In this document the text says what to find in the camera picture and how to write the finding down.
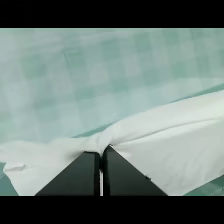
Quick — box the white T-shirt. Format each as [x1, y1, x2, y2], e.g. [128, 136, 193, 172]
[0, 89, 224, 197]

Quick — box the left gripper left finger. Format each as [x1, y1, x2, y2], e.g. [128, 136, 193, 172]
[34, 150, 101, 197]

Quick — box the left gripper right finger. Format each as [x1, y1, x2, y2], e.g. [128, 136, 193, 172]
[101, 144, 168, 197]

